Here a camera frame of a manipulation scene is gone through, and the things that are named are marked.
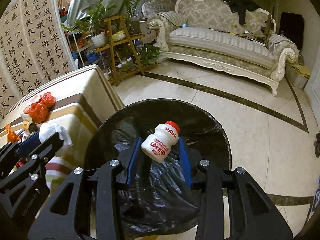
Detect orange plastic wrapper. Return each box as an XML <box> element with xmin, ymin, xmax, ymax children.
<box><xmin>5</xmin><ymin>124</ymin><xmax>20</xmax><ymax>143</ymax></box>

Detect white paper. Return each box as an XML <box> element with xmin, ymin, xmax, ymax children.
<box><xmin>38</xmin><ymin>122</ymin><xmax>73</xmax><ymax>157</ymax></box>

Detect white DEKU yogurt bottle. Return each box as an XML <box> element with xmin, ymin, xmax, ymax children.
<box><xmin>141</xmin><ymin>121</ymin><xmax>180</xmax><ymax>163</ymax></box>

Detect black lined trash bin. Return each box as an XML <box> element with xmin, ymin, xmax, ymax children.
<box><xmin>85</xmin><ymin>99</ymin><xmax>232</xmax><ymax>239</ymax></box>

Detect red orange plastic bag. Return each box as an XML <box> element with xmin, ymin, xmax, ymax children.
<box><xmin>23</xmin><ymin>92</ymin><xmax>56</xmax><ymax>124</ymax></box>

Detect striped tablecloth table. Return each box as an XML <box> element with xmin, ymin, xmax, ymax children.
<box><xmin>1</xmin><ymin>65</ymin><xmax>124</xmax><ymax>193</ymax></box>

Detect calligraphy folding screen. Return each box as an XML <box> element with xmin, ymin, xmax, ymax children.
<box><xmin>1</xmin><ymin>0</ymin><xmax>75</xmax><ymax>119</ymax></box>

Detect white panel door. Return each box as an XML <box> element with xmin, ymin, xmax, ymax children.
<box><xmin>304</xmin><ymin>50</ymin><xmax>320</xmax><ymax>125</ymax></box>

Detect wooden plant stand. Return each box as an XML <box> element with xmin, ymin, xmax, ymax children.
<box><xmin>94</xmin><ymin>15</ymin><xmax>144</xmax><ymax>86</ymax></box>

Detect cardboard box beside sofa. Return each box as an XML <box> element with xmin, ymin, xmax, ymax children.
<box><xmin>285</xmin><ymin>64</ymin><xmax>310</xmax><ymax>89</ymax></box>

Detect potted plant white pot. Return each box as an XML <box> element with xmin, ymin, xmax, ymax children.
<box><xmin>61</xmin><ymin>0</ymin><xmax>117</xmax><ymax>49</ymax></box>

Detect small floor green plant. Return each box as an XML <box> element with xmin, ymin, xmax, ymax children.
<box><xmin>138</xmin><ymin>44</ymin><xmax>160</xmax><ymax>66</ymax></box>

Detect tall green potted plant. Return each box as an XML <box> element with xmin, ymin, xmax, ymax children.
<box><xmin>123</xmin><ymin>0</ymin><xmax>141</xmax><ymax>35</ymax></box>

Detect ornate white grey sofa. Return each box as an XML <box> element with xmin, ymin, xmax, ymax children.
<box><xmin>146</xmin><ymin>0</ymin><xmax>299</xmax><ymax>96</ymax></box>

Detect ornate grey armchair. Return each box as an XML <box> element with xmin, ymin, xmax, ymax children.
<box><xmin>142</xmin><ymin>0</ymin><xmax>175</xmax><ymax>17</ymax></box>

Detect black garment on sofa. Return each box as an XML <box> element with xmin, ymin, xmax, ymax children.
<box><xmin>223</xmin><ymin>0</ymin><xmax>260</xmax><ymax>25</ymax></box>

